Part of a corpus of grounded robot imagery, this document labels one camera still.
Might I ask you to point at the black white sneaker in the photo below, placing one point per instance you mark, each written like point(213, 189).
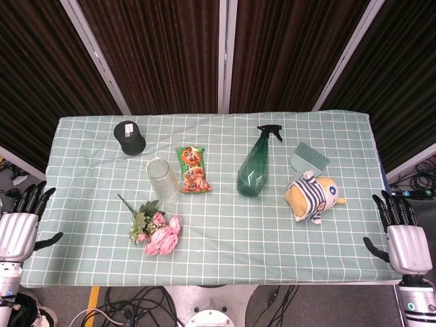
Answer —
point(34, 311)

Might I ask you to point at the green white checkered tablecloth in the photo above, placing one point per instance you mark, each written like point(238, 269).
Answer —
point(218, 238)

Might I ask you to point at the striped shirt plush toy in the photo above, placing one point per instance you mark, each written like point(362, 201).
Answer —
point(313, 198)

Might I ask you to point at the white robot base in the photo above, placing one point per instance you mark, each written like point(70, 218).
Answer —
point(209, 306)

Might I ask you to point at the clear glass jar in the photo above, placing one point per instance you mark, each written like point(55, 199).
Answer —
point(163, 180)

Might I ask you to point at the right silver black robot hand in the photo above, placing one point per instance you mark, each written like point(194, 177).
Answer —
point(407, 246)

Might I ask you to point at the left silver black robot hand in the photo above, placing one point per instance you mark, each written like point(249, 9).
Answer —
point(16, 227)

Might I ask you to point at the pink artificial flower bouquet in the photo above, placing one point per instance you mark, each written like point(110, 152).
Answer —
point(157, 227)

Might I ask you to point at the white aluminium partition post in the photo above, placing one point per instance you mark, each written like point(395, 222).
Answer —
point(347, 54)
point(97, 56)
point(225, 56)

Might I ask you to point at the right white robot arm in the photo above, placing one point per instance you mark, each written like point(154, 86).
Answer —
point(418, 299)

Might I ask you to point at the teal hand brush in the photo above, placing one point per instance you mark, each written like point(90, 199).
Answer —
point(306, 160)

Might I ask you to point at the black power strip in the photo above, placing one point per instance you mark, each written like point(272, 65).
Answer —
point(413, 194)

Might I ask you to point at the green plastic spray bottle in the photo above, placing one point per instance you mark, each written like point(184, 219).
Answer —
point(256, 164)

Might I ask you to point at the green orange snack bag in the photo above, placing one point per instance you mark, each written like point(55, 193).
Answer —
point(193, 169)

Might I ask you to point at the black cylindrical canister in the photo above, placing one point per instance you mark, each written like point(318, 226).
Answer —
point(129, 138)

